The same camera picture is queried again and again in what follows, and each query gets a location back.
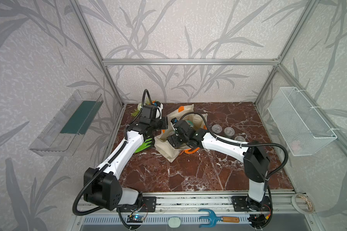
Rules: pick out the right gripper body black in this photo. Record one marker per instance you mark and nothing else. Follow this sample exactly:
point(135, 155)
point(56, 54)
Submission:
point(176, 140)

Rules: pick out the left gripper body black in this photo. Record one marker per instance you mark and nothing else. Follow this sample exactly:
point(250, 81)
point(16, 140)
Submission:
point(159, 124)

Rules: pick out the purple label seed jar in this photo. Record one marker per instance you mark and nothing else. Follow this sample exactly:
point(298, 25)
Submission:
point(217, 129)

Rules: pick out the beige canvas bag orange handles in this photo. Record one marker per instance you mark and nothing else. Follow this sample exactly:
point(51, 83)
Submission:
point(168, 143)

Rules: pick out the green label seed jar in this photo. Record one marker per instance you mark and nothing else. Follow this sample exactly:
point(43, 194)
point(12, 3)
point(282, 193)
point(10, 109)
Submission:
point(229, 132)
point(197, 123)

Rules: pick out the red label seed jar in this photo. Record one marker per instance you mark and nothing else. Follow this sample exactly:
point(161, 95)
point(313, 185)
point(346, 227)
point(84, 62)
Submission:
point(240, 139)

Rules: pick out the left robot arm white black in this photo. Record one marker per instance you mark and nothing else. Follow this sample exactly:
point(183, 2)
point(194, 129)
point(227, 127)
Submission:
point(101, 184)

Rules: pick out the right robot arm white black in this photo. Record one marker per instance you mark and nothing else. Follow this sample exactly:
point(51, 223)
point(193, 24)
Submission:
point(255, 159)

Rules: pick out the green black garden glove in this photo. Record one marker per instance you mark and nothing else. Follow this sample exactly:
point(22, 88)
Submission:
point(147, 144)

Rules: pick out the blue garden hand fork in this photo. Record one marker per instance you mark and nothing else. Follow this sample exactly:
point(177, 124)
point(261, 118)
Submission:
point(213, 219)

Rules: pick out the white oval button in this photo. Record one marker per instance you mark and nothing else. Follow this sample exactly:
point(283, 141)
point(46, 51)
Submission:
point(174, 222)

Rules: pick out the green circuit board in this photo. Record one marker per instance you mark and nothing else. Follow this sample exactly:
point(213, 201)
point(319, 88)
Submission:
point(138, 218)

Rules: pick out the right base wiring bundle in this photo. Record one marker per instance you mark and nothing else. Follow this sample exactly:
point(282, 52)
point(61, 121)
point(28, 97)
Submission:
point(260, 218)

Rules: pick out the tape roll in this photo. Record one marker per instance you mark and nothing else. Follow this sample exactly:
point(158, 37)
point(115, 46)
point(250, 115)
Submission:
point(302, 204)

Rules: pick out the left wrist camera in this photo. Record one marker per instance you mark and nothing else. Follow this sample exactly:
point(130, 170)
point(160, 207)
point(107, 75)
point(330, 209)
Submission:
point(152, 111)

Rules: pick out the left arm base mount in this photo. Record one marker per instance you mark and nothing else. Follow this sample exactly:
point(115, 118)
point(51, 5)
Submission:
point(143, 204)

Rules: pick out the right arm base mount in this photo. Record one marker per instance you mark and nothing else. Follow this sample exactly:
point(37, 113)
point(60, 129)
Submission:
point(245, 204)

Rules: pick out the clear plastic wall shelf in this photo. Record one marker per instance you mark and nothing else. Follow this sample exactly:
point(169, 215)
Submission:
point(65, 132)

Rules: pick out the white wire mesh basket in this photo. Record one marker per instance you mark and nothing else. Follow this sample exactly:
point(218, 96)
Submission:
point(300, 124)

